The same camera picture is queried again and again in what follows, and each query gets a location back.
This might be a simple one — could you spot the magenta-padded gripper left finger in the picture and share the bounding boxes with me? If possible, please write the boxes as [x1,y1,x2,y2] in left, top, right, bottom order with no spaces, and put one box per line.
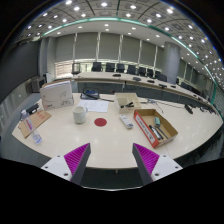
[40,142,92,186]

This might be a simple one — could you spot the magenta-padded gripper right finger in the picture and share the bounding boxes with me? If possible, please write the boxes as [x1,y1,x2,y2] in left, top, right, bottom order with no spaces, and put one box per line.
[131,142,184,186]

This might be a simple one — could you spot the black marker pen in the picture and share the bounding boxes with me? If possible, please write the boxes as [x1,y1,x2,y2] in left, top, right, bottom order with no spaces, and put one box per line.
[148,124,162,141]

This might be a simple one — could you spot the brown cardboard box red label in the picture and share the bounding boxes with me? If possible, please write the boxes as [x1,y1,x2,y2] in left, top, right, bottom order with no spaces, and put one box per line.
[133,108,179,149]

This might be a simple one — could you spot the teal board eraser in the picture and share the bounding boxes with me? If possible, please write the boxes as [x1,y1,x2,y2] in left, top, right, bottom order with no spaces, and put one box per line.
[153,116,162,128]

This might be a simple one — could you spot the flat round red coaster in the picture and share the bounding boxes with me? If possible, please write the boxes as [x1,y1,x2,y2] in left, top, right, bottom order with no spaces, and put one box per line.
[93,117,108,128]

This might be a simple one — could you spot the white ceramic mug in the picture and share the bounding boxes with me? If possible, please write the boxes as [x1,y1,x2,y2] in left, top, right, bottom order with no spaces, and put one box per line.
[72,105,89,125]

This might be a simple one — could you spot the white paper sheet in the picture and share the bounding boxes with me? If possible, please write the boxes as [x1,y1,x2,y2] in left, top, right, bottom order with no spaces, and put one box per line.
[77,99,110,114]

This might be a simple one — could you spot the black tool in organizer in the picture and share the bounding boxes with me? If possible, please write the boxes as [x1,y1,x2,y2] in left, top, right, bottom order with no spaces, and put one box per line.
[120,102,135,110]

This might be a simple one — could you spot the white divided organizer box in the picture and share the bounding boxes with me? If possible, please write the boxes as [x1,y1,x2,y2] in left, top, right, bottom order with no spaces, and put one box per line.
[113,92,143,114]

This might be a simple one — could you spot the black electronic device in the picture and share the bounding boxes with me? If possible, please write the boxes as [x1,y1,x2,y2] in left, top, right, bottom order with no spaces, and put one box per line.
[79,88,101,101]

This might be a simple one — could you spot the black desk microphone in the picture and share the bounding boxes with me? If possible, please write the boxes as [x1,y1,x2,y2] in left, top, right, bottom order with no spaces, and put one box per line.
[184,103,194,115]

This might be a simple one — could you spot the white printed cardboard box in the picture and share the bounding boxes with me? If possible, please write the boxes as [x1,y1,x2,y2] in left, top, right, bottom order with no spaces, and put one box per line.
[39,80,75,111]

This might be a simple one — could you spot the long curved conference desk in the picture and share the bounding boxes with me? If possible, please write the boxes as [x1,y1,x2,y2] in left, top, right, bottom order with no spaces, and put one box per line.
[54,71,214,108]

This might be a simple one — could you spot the grey box monitor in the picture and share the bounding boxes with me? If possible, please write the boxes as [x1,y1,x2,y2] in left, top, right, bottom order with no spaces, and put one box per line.
[30,77,46,94]

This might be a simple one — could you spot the row of black office chairs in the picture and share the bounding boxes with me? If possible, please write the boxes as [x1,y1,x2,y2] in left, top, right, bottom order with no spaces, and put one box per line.
[71,61,168,83]

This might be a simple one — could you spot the recessed ceiling lights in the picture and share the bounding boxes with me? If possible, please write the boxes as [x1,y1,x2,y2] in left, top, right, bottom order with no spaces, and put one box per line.
[25,0,224,79]

